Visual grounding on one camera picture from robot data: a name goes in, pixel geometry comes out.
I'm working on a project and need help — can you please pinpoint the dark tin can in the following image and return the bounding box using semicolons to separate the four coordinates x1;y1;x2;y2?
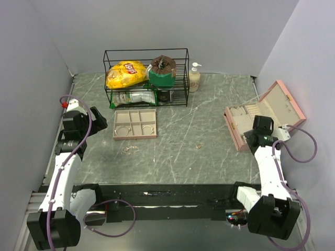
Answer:
157;88;174;103

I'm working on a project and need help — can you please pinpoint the brown green wrapped package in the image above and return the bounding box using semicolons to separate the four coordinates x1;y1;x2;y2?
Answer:
146;55;176;88

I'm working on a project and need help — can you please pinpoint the tangled chain necklace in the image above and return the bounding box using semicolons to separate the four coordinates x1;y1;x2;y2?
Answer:
120;145;140;155

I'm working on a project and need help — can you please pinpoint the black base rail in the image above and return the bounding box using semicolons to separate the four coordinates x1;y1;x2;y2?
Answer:
89;184;243;223

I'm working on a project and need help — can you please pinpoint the silver hoop bracelet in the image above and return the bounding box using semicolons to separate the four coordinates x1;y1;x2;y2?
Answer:
115;125;131;136

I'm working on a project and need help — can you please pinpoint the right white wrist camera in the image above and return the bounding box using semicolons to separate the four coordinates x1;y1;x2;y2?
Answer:
272;126;291;142

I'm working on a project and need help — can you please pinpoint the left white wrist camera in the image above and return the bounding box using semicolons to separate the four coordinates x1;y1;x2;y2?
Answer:
61;101;87;115

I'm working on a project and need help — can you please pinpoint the white green snack bag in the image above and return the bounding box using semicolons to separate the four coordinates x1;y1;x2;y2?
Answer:
109;91;157;109

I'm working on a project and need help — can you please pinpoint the yellow Lays chips bag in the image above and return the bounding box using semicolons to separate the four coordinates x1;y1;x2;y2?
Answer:
106;61;148;89

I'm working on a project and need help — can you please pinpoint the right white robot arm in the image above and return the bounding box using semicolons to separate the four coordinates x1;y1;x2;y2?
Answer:
229;116;300;240

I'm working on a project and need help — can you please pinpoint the cream pump lotion bottle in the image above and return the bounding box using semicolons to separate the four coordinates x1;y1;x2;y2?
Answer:
189;62;201;93

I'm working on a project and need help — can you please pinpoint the pink jewelry tray insert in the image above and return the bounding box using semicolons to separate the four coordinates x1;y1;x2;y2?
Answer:
113;109;158;141

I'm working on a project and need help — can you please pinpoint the black wire shelf rack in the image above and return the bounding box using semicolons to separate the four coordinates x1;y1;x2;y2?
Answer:
103;48;189;109

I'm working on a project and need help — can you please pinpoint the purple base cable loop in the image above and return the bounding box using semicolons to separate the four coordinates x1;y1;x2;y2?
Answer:
83;199;137;238

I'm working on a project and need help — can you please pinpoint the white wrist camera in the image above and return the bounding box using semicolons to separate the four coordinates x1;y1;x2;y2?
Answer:
61;101;87;115
272;126;291;142

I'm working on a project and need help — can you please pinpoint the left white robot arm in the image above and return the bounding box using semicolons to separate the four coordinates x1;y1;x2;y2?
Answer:
27;107;108;250

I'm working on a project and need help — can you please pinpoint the pink jewelry box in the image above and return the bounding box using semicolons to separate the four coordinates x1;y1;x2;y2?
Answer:
224;80;306;151

